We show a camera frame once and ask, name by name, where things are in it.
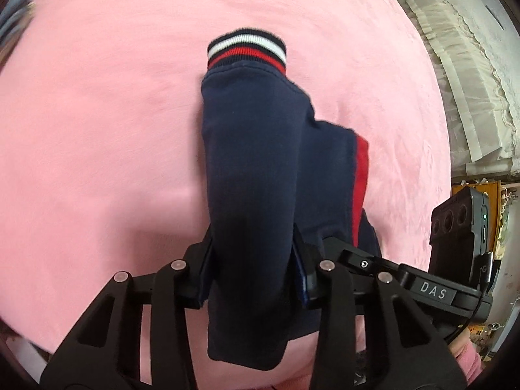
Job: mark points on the pink bed blanket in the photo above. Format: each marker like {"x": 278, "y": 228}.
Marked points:
{"x": 101, "y": 130}

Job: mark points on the folded blue jeans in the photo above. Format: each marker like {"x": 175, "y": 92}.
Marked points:
{"x": 14, "y": 20}

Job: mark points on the cream lace furniture cover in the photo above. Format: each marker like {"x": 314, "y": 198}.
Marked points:
{"x": 467, "y": 69}

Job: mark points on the navy and red varsity jacket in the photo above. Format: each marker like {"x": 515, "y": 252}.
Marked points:
{"x": 252, "y": 150}

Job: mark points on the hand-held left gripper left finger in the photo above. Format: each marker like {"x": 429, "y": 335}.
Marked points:
{"x": 199, "y": 276}

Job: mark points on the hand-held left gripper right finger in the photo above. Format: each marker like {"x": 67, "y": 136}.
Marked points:
{"x": 306, "y": 280}

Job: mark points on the person's right forearm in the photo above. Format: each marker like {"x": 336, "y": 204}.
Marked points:
{"x": 467, "y": 361}

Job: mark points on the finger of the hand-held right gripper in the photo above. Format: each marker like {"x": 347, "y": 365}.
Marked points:
{"x": 361, "y": 262}

